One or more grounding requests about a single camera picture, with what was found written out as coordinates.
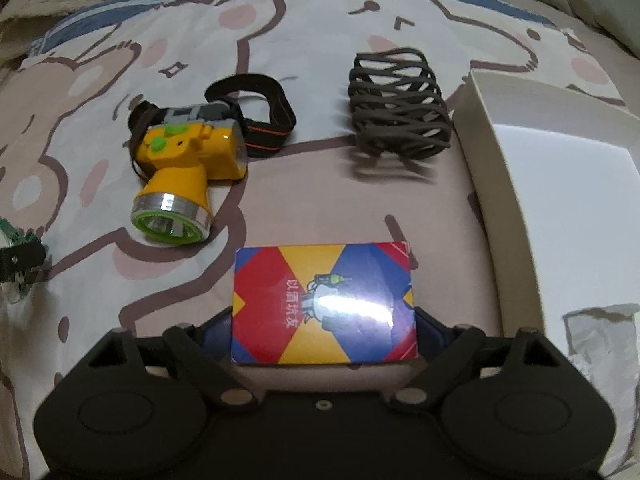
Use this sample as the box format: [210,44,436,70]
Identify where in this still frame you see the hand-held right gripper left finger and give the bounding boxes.
[86,322,257,407]

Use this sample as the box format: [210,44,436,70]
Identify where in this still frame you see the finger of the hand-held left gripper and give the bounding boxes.
[0,241,52,284]

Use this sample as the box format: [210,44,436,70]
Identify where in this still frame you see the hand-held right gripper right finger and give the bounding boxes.
[390,305,568,408]

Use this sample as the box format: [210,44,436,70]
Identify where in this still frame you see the green plastic clip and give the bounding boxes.
[0,217,40,251]

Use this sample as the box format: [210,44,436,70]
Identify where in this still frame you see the colourful card box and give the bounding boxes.
[230,241,419,366]

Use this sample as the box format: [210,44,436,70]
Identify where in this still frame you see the grey foil packet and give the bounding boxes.
[561,304,640,378]

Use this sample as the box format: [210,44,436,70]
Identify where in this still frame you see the yellow headlamp with strap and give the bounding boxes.
[122,74,299,247]

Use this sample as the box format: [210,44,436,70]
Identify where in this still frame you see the white cardboard box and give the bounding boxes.
[451,70,640,461]

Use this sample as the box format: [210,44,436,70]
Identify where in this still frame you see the bear printed blanket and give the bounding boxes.
[0,0,640,480]

